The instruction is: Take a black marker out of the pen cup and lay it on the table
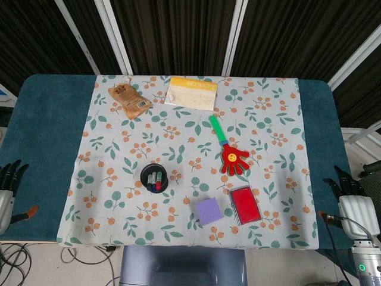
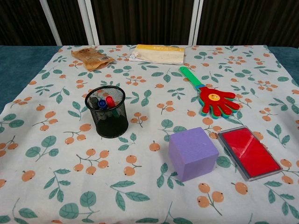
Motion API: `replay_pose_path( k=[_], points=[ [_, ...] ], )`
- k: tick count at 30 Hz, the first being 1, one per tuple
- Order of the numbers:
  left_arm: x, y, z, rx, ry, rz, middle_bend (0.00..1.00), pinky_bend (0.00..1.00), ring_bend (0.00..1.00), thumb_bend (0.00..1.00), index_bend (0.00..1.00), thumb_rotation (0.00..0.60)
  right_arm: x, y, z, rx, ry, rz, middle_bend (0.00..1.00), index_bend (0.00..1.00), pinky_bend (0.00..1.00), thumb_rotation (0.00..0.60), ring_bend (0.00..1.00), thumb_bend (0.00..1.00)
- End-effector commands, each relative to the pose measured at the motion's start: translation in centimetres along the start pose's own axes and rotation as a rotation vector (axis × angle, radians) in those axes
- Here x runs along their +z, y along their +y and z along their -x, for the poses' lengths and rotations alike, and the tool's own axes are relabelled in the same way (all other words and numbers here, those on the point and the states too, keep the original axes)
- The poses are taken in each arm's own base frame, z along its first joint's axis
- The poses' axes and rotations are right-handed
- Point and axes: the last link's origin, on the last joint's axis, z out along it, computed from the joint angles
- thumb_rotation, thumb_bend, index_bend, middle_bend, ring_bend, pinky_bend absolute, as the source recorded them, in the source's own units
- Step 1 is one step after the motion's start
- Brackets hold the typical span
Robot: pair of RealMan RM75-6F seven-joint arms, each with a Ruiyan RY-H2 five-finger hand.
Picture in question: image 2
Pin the white marker with black cap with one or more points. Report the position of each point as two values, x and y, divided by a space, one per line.
94 101

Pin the black mesh pen holder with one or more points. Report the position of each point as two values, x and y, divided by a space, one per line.
112 128

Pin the red green hand clapper toy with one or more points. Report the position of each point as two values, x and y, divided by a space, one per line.
217 102

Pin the yellow white zip bag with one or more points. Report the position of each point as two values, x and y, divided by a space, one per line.
158 56

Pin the purple foam cube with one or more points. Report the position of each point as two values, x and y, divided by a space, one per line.
191 151

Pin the brown snack pouch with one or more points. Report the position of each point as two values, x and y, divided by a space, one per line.
91 58

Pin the floral print tablecloth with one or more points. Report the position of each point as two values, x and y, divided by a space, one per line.
149 198

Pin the red ink pad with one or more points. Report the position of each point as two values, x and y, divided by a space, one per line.
250 151

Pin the teal table cover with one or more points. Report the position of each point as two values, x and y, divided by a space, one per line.
18 63

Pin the wide white frame post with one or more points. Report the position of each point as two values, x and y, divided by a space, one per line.
195 23

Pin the double white frame post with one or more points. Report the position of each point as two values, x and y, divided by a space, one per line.
90 23

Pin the single white frame post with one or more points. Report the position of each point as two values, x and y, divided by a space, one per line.
51 23

